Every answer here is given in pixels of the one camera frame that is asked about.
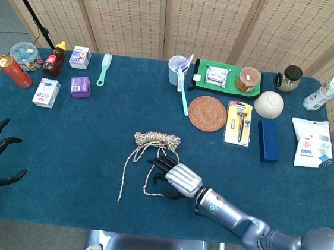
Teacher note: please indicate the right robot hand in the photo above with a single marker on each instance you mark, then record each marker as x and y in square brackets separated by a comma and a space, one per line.
[183, 179]

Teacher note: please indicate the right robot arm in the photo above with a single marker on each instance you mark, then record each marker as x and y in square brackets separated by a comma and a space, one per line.
[229, 212]

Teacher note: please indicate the round woven coaster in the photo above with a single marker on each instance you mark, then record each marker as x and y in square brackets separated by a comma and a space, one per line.
[207, 113]

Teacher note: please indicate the razor in yellow package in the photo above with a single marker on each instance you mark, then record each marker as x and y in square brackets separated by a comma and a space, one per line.
[239, 123]

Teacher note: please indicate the light blue toothbrush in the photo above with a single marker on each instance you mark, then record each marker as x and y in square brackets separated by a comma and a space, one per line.
[184, 100]

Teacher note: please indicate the dark blue long box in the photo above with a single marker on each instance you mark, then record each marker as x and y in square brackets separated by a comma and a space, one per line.
[268, 141]

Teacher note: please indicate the blue carpet table cover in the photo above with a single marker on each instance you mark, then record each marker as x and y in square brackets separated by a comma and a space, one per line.
[77, 151]

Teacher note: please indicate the green cloth black trim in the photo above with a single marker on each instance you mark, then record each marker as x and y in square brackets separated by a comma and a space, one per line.
[230, 90]

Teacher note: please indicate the white blue milk carton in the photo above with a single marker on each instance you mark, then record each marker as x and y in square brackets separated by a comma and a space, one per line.
[46, 93]

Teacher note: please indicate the red drink can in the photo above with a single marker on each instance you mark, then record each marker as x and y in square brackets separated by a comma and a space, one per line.
[15, 73]

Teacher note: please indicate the light blue cup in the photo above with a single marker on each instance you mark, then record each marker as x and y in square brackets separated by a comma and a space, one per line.
[174, 73]

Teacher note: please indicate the silver snack packet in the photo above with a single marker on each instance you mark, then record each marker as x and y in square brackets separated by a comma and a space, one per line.
[217, 76]

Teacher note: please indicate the beige upturned bowl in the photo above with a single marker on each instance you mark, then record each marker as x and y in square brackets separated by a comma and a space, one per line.
[269, 104]

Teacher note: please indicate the white purple toothpaste tube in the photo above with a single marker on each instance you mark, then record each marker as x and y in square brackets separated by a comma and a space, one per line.
[186, 63]

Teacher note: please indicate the orange jar clear lid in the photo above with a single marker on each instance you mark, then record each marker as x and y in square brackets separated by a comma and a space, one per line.
[248, 79]

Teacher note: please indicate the clear plastic candy tub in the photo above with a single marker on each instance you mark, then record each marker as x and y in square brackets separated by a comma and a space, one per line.
[22, 51]

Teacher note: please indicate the honey bottle yellow cap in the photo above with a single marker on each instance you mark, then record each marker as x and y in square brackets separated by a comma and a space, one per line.
[53, 63]

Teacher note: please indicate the purple small box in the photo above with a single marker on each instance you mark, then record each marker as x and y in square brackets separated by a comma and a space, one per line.
[80, 87]

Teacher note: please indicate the white wipes pack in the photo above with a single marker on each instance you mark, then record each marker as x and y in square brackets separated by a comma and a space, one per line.
[308, 143]

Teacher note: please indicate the mint green scrub brush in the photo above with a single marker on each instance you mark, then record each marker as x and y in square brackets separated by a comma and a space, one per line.
[105, 62]

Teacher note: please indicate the blue binder clip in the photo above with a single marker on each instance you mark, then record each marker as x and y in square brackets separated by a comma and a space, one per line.
[324, 159]

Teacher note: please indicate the glass jar black lid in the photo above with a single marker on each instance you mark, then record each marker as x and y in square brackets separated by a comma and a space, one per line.
[289, 82]

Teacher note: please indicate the white purple carton box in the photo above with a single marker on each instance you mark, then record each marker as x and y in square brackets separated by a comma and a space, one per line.
[79, 59]

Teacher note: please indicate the drink bottle yellow cap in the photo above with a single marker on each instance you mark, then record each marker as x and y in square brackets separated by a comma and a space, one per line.
[322, 93]

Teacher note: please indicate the black tripod pole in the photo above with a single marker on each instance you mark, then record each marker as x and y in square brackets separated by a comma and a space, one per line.
[24, 1]

